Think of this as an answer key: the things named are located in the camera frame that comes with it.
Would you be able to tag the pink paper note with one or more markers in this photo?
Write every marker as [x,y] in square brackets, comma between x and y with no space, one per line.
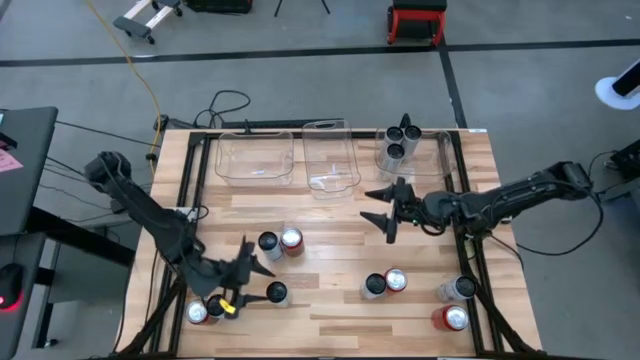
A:
[9,162]

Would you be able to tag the wide clear plastic bin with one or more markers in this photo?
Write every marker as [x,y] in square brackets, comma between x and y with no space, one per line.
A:
[225,170]
[440,160]

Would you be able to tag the red Darth Vader soda can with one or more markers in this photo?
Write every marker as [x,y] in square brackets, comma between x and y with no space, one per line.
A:
[452,318]
[396,279]
[291,238]
[196,312]

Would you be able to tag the narrow clear plastic bin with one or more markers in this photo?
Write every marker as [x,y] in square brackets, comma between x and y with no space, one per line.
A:
[330,175]

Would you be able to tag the black power brick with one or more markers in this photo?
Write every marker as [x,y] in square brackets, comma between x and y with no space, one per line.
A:
[172,122]

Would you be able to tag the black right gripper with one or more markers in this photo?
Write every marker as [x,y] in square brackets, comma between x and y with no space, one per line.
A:
[410,207]

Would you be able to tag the silver mounting plate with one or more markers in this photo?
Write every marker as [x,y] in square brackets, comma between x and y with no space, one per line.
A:
[192,212]

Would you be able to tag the dark desk shelf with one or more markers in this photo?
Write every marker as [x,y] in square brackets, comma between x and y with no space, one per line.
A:
[27,340]

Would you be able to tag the yellow tape tag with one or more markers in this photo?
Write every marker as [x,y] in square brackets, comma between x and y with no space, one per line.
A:
[227,306]

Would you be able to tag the black desk leg frame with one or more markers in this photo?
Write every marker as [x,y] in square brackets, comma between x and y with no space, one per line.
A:
[45,310]

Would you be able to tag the black tripod legs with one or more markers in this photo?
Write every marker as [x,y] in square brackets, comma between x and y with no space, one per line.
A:
[278,7]

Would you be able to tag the white sticker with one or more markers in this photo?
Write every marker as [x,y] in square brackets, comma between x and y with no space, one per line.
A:
[477,130]

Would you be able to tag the black case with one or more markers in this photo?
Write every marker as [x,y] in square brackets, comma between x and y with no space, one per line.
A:
[220,5]

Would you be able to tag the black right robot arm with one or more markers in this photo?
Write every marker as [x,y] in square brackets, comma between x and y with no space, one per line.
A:
[525,190]

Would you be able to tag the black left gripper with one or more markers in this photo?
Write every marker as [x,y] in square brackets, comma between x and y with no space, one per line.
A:
[232,277]

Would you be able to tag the black computer mouse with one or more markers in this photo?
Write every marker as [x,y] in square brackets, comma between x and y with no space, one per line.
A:
[10,285]

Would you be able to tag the black aluminium extrusion frame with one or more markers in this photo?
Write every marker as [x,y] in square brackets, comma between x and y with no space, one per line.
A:
[177,325]

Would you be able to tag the black pointed bracket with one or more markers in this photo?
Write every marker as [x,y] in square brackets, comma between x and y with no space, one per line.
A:
[404,121]

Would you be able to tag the wheeled wooden dolly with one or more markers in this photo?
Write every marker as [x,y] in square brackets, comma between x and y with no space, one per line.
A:
[132,27]

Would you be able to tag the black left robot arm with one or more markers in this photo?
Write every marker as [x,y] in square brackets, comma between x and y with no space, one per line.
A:
[145,207]

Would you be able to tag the black equipment box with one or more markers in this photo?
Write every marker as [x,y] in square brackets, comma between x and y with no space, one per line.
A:
[627,160]

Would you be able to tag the white round stand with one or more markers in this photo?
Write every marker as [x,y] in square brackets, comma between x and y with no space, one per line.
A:
[607,92]

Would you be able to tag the red and black stool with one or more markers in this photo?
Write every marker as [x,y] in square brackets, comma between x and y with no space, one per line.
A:
[416,17]

